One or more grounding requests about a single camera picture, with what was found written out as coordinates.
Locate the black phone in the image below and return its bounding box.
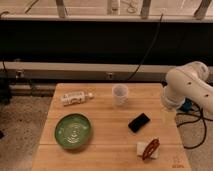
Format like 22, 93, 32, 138
128, 113, 150, 133

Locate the green ceramic bowl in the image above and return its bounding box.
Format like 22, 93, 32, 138
54, 113, 92, 150

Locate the white plastic bottle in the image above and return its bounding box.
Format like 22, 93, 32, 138
61, 91, 93, 106

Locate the blue plug box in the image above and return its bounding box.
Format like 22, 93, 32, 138
180, 99, 192, 112

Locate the black hanging cable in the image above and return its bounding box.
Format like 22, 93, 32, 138
123, 13, 165, 83

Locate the brown red brush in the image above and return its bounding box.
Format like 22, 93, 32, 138
142, 139, 160, 160

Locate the black floor cable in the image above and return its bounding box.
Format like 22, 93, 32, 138
175, 101, 213, 150

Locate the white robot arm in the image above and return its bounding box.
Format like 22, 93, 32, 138
161, 61, 213, 115

